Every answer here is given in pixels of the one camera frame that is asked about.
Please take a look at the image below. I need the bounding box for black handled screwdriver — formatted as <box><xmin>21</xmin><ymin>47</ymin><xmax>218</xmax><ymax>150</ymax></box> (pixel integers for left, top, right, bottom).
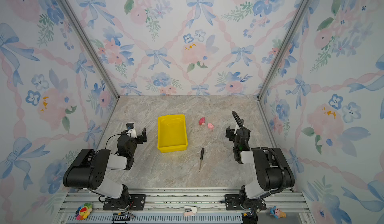
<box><xmin>199</xmin><ymin>148</ymin><xmax>205</xmax><ymax>172</ymax></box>

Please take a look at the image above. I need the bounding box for dark pink small toy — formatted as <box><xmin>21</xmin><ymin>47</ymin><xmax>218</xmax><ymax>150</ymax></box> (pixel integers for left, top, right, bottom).
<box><xmin>199</xmin><ymin>117</ymin><xmax>206</xmax><ymax>125</ymax></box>

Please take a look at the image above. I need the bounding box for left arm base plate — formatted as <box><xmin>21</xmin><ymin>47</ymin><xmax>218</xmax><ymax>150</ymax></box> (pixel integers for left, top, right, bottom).
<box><xmin>103</xmin><ymin>194</ymin><xmax>146</xmax><ymax>211</ymax></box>

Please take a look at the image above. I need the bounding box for yellow plastic bin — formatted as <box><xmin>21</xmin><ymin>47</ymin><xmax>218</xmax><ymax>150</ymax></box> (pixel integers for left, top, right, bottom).
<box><xmin>158</xmin><ymin>114</ymin><xmax>188</xmax><ymax>153</ymax></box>

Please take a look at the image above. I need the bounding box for left corner aluminium post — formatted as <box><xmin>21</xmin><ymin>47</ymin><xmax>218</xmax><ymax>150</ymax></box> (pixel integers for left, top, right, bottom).
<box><xmin>57</xmin><ymin>0</ymin><xmax>120</xmax><ymax>100</ymax></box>

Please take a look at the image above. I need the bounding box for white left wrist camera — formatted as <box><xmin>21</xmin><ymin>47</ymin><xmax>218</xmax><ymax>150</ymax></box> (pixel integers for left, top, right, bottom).
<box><xmin>126</xmin><ymin>123</ymin><xmax>137</xmax><ymax>139</ymax></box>

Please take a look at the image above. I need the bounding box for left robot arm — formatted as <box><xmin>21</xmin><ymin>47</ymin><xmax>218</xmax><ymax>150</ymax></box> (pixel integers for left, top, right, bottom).
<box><xmin>63</xmin><ymin>123</ymin><xmax>147</xmax><ymax>212</ymax></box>

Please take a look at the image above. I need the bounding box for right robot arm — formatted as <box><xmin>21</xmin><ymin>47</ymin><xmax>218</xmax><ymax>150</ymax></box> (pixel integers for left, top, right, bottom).
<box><xmin>222</xmin><ymin>126</ymin><xmax>295</xmax><ymax>212</ymax></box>

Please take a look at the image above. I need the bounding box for blue pink ice-cream toy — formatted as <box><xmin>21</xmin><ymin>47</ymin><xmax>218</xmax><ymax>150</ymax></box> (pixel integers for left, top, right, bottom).
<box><xmin>270</xmin><ymin>206</ymin><xmax>287</xmax><ymax>219</ymax></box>

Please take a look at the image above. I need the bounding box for rainbow flower toy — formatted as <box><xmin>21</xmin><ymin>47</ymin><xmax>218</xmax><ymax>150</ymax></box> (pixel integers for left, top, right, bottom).
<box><xmin>75</xmin><ymin>203</ymin><xmax>93</xmax><ymax>221</ymax></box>

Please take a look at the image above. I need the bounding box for white pink clip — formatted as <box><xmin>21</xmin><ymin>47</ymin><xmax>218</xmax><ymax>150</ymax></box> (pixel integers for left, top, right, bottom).
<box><xmin>183</xmin><ymin>206</ymin><xmax>198</xmax><ymax>217</ymax></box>

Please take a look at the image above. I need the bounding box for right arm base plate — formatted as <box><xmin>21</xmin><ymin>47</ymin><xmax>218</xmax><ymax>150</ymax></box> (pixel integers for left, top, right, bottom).
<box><xmin>221</xmin><ymin>194</ymin><xmax>267</xmax><ymax>212</ymax></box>

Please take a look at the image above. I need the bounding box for aluminium rail frame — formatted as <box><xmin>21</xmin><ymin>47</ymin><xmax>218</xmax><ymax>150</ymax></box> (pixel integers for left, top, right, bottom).
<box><xmin>53</xmin><ymin>188</ymin><xmax>315</xmax><ymax>224</ymax></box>

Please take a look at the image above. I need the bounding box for corner aluminium post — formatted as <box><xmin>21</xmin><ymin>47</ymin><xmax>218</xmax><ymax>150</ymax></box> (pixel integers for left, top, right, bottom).
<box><xmin>57</xmin><ymin>0</ymin><xmax>120</xmax><ymax>100</ymax></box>
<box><xmin>258</xmin><ymin>0</ymin><xmax>312</xmax><ymax>102</ymax></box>

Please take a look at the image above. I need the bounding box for right corner aluminium post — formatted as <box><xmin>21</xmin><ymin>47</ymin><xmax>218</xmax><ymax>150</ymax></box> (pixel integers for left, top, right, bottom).
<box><xmin>258</xmin><ymin>0</ymin><xmax>312</xmax><ymax>102</ymax></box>

